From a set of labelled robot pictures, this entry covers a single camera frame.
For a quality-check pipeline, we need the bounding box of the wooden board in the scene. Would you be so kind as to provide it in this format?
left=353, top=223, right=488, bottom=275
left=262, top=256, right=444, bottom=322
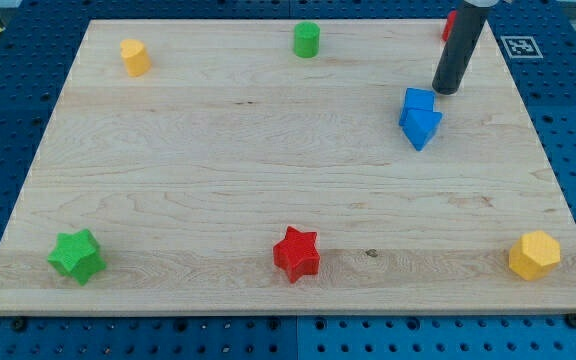
left=0, top=19, right=576, bottom=317

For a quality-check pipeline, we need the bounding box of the blue triangle block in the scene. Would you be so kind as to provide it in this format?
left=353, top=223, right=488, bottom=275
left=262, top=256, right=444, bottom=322
left=403, top=109, right=442, bottom=151

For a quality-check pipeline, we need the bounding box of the red block at edge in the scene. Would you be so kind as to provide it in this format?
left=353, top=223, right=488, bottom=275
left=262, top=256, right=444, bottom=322
left=441, top=10, right=458, bottom=42

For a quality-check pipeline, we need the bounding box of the yellow hexagon block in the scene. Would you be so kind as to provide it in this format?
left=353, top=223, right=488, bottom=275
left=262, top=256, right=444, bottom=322
left=508, top=230, right=561, bottom=281

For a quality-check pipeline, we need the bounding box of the red star block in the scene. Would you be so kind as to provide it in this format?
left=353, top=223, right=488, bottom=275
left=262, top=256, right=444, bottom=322
left=273, top=226, right=320, bottom=283

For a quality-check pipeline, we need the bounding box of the green cylinder block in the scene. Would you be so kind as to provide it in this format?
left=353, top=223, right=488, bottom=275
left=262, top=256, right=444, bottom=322
left=293, top=21, right=320, bottom=58

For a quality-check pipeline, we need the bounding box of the blue cube block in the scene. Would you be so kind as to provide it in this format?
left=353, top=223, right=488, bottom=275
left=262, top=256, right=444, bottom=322
left=399, top=88, right=435, bottom=127

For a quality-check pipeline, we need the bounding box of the green star block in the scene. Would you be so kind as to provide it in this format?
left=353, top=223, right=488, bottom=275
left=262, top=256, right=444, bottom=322
left=46, top=229, right=106, bottom=286

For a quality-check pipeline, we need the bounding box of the white fiducial marker tag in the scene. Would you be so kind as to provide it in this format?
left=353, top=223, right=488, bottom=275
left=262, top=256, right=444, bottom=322
left=501, top=35, right=543, bottom=59

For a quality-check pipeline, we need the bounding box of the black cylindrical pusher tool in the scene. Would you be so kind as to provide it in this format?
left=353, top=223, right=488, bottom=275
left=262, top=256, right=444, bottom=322
left=432, top=0, right=498, bottom=95

